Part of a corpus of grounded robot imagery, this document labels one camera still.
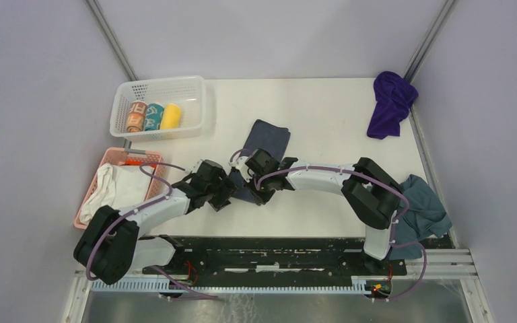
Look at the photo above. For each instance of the teal patterned rolled towel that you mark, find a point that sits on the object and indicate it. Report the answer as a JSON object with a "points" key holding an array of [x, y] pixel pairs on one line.
{"points": [[153, 117]]}

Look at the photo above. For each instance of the white cloth in basket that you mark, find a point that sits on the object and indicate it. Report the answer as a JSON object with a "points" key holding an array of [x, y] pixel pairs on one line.
{"points": [[117, 187]]}

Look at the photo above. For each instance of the orange item in basket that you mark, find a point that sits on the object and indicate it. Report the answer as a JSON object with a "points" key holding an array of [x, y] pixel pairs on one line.
{"points": [[130, 162]]}

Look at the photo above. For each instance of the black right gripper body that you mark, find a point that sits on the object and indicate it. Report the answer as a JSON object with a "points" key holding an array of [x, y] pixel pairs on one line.
{"points": [[265, 192]]}

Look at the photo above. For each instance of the purple towel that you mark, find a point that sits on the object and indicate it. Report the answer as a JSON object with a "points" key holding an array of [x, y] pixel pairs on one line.
{"points": [[394, 99]]}

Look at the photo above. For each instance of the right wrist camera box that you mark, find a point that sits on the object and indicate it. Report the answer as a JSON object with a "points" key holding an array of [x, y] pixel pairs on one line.
{"points": [[239, 165]]}

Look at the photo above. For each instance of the corner metal rail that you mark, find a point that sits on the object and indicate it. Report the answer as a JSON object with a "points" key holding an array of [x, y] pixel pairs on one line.
{"points": [[432, 32], [110, 37]]}

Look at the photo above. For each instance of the teal blue towel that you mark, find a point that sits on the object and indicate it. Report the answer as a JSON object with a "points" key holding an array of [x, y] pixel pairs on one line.
{"points": [[425, 217]]}

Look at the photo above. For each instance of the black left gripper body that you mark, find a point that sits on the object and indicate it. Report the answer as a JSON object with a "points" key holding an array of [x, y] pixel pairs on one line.
{"points": [[220, 192]]}

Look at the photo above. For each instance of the left corner metal rail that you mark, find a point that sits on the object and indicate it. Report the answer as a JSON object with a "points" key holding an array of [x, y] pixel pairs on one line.
{"points": [[110, 37]]}

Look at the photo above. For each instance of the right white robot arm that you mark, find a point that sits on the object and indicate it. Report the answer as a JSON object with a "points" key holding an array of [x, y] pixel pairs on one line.
{"points": [[371, 192]]}

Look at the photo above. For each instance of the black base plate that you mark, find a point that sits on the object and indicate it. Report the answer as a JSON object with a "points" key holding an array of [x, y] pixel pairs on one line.
{"points": [[275, 262]]}

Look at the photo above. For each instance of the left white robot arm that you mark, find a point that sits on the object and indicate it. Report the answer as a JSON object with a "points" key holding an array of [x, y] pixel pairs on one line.
{"points": [[114, 241]]}

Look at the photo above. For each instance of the yellow rolled towel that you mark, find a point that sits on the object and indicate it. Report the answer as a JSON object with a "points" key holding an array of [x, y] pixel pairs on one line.
{"points": [[171, 116]]}

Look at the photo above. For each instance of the pink plastic basket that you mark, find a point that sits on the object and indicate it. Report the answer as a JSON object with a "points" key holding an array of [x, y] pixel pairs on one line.
{"points": [[114, 156]]}

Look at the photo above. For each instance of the right corner metal rail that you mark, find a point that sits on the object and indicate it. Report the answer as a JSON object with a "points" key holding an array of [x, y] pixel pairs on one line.
{"points": [[432, 32]]}

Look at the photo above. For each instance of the orange patterned rolled towel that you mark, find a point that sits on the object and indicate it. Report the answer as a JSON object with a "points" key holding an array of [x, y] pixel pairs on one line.
{"points": [[136, 117]]}

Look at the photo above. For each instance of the dark grey towel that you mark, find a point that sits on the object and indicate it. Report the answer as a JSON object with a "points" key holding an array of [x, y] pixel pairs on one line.
{"points": [[262, 135]]}

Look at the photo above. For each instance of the white plastic basket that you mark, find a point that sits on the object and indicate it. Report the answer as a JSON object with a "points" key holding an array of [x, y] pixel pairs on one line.
{"points": [[188, 93]]}

